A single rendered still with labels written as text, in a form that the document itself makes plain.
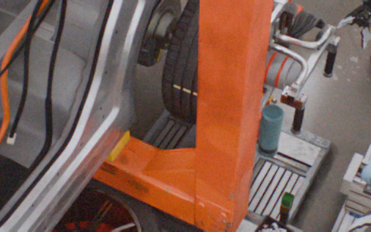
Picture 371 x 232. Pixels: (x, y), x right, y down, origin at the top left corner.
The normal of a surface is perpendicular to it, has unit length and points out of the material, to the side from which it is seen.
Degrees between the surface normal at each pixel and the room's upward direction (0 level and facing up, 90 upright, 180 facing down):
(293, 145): 0
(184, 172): 90
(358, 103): 0
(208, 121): 90
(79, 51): 70
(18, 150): 1
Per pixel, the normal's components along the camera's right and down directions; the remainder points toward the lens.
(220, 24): -0.46, 0.66
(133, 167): 0.03, -0.66
